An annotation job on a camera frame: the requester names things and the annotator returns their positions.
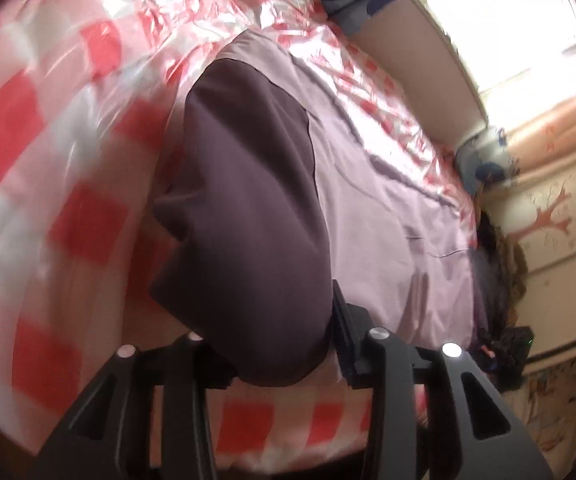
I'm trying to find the lilac and purple jacket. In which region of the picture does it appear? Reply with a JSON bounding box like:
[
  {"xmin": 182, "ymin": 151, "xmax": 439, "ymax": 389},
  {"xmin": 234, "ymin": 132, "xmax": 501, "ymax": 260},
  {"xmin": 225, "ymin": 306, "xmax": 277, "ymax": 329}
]
[{"xmin": 148, "ymin": 27, "xmax": 491, "ymax": 388}]

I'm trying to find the black padded garment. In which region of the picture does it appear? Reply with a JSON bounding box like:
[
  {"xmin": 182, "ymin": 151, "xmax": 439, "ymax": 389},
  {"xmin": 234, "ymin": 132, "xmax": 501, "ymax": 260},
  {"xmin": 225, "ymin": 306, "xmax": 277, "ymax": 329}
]
[{"xmin": 468, "ymin": 207, "xmax": 528, "ymax": 346}]

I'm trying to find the red checkered plastic bed cover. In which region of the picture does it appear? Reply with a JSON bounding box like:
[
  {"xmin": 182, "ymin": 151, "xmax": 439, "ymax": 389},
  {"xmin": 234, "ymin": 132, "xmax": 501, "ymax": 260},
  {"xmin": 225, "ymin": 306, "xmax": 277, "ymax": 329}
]
[{"xmin": 0, "ymin": 0, "xmax": 483, "ymax": 476}]

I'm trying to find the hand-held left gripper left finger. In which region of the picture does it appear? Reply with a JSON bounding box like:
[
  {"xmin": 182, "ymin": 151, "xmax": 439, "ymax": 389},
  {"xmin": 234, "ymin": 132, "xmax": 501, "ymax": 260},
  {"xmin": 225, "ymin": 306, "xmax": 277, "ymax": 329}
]
[{"xmin": 28, "ymin": 332, "xmax": 233, "ymax": 480}]

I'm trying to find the window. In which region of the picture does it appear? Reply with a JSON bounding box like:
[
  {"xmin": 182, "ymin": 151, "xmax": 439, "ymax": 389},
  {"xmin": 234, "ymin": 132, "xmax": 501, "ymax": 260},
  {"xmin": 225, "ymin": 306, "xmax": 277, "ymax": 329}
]
[{"xmin": 408, "ymin": 0, "xmax": 576, "ymax": 126}]

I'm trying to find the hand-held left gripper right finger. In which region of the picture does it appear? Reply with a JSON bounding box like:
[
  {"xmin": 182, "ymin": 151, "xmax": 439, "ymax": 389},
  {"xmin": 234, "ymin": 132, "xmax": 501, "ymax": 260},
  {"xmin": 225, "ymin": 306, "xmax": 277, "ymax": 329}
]
[{"xmin": 332, "ymin": 280, "xmax": 553, "ymax": 480}]

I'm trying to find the pink tree wall sticker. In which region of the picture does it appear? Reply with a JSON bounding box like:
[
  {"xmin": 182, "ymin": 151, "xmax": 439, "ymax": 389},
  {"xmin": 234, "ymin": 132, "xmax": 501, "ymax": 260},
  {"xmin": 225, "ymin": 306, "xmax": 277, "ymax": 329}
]
[{"xmin": 510, "ymin": 180, "xmax": 576, "ymax": 241}]

